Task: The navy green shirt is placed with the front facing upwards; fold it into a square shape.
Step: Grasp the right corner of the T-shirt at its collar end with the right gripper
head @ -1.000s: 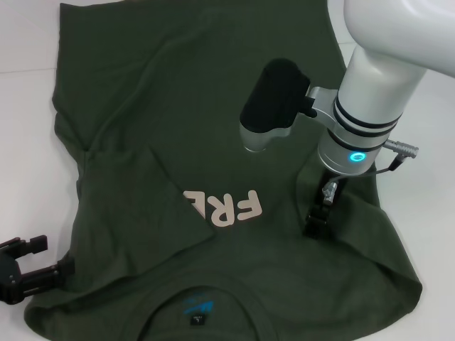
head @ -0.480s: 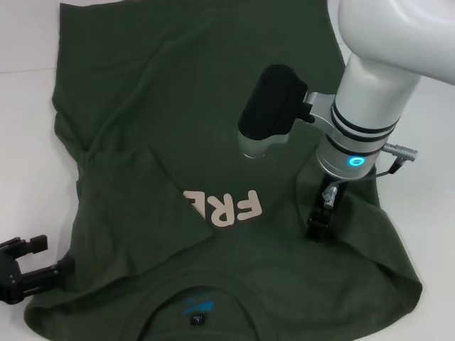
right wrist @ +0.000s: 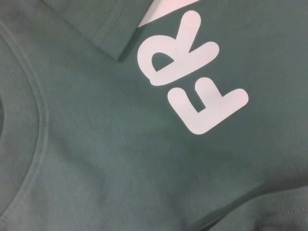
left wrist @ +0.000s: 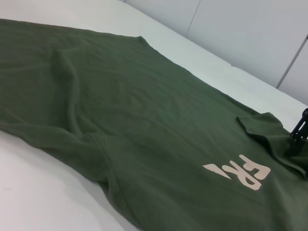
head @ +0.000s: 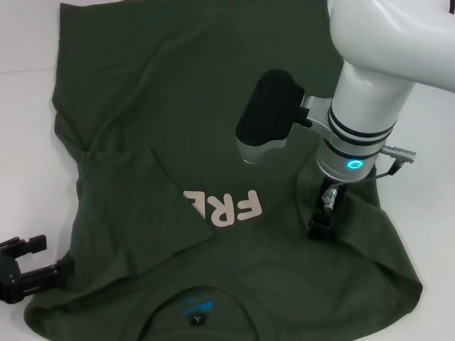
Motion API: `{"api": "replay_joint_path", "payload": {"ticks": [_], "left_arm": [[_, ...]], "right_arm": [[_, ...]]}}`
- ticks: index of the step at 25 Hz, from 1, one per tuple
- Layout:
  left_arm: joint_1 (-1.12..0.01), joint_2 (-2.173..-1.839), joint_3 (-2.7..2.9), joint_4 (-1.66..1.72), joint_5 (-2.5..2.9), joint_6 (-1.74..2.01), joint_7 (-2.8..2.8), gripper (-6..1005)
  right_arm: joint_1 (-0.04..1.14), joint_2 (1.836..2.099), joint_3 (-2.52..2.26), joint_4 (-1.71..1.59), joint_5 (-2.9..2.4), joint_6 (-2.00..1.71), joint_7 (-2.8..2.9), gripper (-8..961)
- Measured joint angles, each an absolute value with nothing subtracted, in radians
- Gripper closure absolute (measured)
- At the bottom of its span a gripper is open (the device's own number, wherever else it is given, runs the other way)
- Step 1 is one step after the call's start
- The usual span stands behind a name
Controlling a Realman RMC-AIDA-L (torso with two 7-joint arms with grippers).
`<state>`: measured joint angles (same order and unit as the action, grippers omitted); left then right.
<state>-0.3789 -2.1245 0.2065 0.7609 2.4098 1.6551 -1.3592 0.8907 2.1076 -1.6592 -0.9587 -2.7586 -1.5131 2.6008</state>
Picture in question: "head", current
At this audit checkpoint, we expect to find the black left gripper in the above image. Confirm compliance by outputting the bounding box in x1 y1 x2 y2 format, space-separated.
0 233 75 307

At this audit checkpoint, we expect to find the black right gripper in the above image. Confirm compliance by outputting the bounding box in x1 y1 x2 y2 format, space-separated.
306 177 348 243

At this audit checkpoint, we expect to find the silver right wrist depth camera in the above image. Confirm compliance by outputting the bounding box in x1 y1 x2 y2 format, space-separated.
233 67 314 165

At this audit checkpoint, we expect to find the dark green FREE! t-shirt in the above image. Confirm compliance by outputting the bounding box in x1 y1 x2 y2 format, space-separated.
21 0 424 341

